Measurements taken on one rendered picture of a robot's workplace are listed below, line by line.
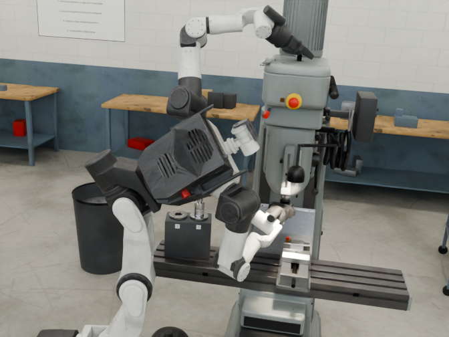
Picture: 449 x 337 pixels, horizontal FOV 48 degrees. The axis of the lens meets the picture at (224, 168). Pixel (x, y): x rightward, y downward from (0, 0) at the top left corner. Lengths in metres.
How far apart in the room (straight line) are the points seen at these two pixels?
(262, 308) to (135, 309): 0.60
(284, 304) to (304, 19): 1.27
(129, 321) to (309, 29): 1.45
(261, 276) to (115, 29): 4.97
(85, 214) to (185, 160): 2.33
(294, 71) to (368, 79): 4.53
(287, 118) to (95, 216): 2.20
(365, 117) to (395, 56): 4.07
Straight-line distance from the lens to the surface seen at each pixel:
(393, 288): 2.47
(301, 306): 2.40
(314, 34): 2.34
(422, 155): 6.75
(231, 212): 1.76
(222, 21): 2.01
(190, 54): 1.96
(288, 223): 2.73
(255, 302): 2.38
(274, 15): 2.02
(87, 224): 4.00
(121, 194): 1.91
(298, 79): 1.96
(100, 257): 4.12
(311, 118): 2.09
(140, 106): 6.01
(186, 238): 2.43
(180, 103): 1.87
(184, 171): 1.72
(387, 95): 6.51
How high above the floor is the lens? 2.11
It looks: 18 degrees down
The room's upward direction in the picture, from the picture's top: 3 degrees clockwise
